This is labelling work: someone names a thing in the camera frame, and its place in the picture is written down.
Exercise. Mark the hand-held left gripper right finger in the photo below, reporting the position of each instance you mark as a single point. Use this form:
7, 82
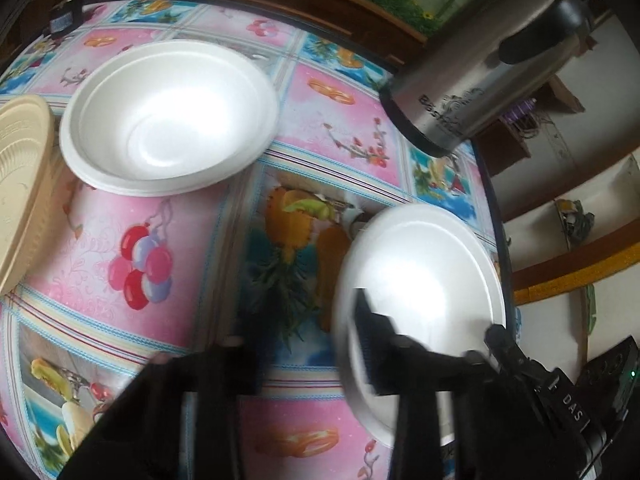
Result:
367, 345

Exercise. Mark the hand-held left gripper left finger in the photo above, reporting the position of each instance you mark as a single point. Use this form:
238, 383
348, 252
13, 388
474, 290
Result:
225, 367

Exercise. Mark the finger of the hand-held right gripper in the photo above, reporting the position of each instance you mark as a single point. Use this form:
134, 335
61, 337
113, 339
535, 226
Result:
505, 355

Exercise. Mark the white foam bowl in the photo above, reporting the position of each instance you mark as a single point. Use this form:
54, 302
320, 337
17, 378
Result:
430, 270
165, 110

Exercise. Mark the beige plastic bowl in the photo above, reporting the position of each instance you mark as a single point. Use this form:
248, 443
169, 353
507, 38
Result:
25, 185

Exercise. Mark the printed fruit tablecloth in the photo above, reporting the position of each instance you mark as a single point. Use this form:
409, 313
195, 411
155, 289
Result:
175, 260

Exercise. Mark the dark green shelf ornament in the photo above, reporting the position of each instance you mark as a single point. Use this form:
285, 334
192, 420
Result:
575, 222

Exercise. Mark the purple bottle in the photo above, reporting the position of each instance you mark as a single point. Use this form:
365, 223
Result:
520, 110

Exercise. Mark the stainless steel thermos jug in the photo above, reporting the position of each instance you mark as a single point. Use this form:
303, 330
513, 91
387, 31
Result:
470, 75

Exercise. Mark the small black jar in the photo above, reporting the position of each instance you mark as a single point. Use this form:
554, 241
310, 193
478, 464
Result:
65, 15

